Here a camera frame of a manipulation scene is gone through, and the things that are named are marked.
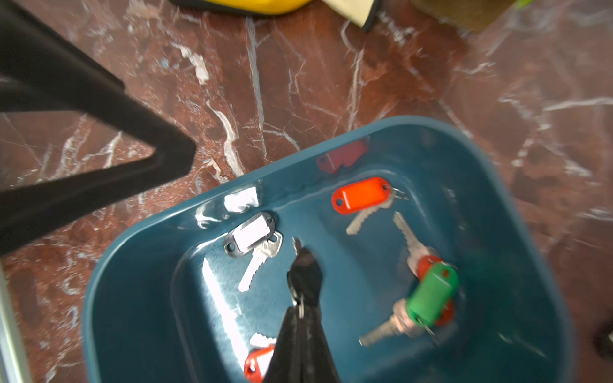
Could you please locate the green ball potted plant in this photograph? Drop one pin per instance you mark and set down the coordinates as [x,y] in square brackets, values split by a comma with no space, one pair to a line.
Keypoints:
[471,15]

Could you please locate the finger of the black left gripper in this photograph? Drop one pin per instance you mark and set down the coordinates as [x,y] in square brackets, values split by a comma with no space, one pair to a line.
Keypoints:
[44,72]

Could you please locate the key with red tag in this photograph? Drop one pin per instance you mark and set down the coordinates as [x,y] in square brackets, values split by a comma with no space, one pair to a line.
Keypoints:
[421,268]
[364,198]

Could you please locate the yellow black work glove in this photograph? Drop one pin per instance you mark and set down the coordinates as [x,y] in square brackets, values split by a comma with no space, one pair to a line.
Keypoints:
[361,12]

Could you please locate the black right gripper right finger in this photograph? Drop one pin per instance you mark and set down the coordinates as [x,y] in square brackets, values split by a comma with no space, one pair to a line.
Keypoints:
[315,361]

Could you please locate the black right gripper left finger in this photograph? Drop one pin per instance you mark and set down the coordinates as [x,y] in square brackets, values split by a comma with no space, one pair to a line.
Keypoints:
[284,366]

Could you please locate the teal plastic storage tray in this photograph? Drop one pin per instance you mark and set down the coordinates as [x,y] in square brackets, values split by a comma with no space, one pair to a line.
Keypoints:
[163,303]

